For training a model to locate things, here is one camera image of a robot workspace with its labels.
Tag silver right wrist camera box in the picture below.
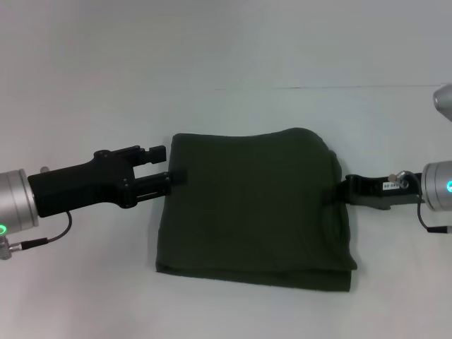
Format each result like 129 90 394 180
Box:
432 82 452 124

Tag arm silver cable plug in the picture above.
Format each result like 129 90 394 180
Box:
0 237 23 262
387 170 411 190

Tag right arm silver cable plug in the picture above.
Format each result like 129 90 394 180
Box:
387 170 411 190

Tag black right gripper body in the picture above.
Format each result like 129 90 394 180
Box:
344 172 424 213

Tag left arm silver cable plug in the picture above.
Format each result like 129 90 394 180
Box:
0 237 23 262

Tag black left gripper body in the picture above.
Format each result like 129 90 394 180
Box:
27 149 139 218

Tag dark green t-shirt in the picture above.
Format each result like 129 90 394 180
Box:
155 126 359 295

